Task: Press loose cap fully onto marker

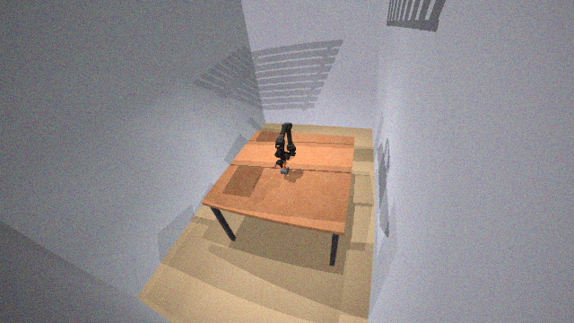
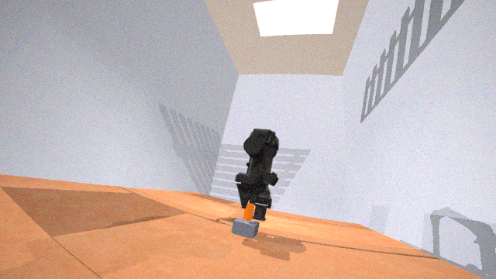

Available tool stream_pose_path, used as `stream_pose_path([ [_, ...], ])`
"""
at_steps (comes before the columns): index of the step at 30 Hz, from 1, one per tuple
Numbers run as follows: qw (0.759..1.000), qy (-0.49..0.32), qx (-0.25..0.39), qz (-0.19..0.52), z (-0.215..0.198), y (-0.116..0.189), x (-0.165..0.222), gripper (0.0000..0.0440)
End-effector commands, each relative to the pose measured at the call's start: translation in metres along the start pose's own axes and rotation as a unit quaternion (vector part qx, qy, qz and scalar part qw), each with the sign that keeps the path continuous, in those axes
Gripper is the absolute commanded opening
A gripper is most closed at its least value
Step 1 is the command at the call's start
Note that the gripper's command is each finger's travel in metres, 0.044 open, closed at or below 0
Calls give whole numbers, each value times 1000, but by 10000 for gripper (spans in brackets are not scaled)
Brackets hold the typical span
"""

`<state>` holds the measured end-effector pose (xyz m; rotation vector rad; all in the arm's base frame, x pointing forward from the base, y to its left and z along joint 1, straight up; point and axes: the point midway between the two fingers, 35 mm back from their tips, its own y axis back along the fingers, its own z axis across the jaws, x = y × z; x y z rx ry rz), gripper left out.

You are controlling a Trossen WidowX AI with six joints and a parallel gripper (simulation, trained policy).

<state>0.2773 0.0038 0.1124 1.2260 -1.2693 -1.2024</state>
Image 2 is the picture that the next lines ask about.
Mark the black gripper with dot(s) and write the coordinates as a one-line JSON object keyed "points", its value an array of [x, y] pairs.
{"points": [[250, 187]]}

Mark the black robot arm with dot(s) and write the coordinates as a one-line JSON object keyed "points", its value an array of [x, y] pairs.
{"points": [[262, 145]]}

